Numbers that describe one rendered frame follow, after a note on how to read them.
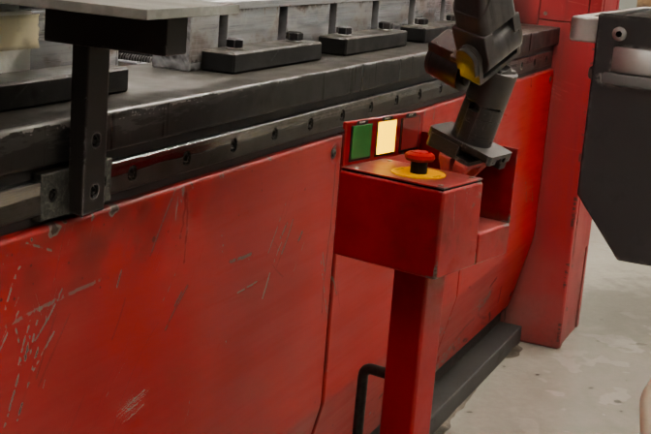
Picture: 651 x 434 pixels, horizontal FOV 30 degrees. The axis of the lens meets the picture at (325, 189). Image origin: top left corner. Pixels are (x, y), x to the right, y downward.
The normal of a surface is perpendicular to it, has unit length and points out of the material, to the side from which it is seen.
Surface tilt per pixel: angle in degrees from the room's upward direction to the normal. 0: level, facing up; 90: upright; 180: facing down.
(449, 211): 90
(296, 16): 90
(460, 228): 90
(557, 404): 0
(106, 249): 90
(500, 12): 99
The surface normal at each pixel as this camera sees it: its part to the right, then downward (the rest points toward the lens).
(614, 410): 0.07, -0.98
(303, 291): 0.91, 0.15
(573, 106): -0.40, 0.16
